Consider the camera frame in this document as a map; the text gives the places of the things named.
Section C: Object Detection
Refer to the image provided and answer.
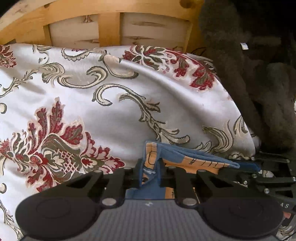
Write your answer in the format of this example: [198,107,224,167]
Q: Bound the blue orange patterned pants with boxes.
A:
[125,141,260,199]

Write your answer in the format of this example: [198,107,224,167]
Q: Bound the white floral bedspread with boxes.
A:
[1,44,259,240]

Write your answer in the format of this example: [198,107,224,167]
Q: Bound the dark fuzzy blanket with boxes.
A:
[199,1,295,153]

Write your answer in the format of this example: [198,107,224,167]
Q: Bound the wooden bed frame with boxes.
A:
[1,1,203,52]

